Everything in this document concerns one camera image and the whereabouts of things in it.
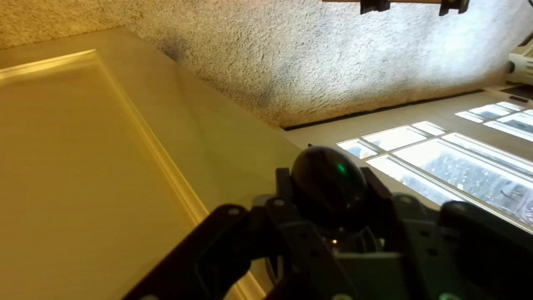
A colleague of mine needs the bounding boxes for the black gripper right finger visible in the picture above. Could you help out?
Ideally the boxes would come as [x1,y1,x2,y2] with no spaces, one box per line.
[362,167,533,300]

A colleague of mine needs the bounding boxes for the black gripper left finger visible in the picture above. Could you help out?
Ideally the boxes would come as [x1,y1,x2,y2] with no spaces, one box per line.
[124,167,359,300]

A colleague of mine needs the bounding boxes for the black round floor object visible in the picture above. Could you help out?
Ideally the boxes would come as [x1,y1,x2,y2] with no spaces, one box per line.
[290,144,370,225]

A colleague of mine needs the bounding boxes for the white panel door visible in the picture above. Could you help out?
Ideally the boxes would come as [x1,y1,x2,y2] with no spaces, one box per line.
[0,27,307,300]

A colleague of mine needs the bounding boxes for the window with white muntins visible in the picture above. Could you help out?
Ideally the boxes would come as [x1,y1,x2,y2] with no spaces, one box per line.
[335,99,533,227]

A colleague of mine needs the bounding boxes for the white ribbed object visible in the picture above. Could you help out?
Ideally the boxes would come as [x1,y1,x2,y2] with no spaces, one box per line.
[507,37,533,87]

